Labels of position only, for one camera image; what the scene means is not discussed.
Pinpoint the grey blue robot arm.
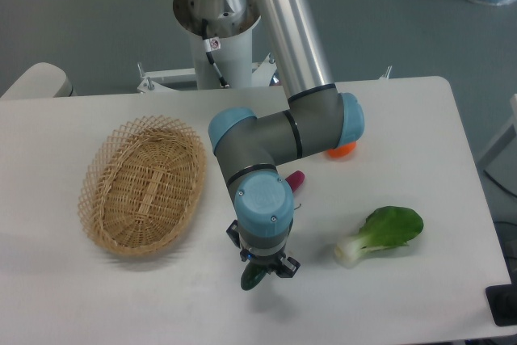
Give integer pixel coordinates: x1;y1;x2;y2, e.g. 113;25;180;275
174;0;364;278

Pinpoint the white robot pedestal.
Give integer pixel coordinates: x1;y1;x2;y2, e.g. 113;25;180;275
138;0;278;93

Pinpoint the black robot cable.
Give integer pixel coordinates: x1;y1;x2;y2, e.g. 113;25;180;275
200;18;231;89

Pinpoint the woven wicker basket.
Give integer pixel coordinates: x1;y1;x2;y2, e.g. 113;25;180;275
78;116;206;257

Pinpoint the black device at edge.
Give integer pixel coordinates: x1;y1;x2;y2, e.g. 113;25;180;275
485;284;516;326

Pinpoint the purple sweet potato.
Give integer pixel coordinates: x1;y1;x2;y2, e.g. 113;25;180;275
285;170;305;193

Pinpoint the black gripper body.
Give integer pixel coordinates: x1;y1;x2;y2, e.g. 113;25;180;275
240;236;288;274

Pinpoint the dark green cucumber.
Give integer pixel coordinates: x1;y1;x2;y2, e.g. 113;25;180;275
240;263;267;291

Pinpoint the green bok choy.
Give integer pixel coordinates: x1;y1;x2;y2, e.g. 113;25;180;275
334;206;424;267

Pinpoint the white chair armrest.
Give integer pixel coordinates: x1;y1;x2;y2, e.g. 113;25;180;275
1;62;78;100

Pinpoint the orange round fruit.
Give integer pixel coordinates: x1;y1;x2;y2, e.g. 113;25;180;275
326;141;356;159

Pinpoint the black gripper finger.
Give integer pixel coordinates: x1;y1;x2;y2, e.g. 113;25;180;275
226;220;241;248
272;256;301;279

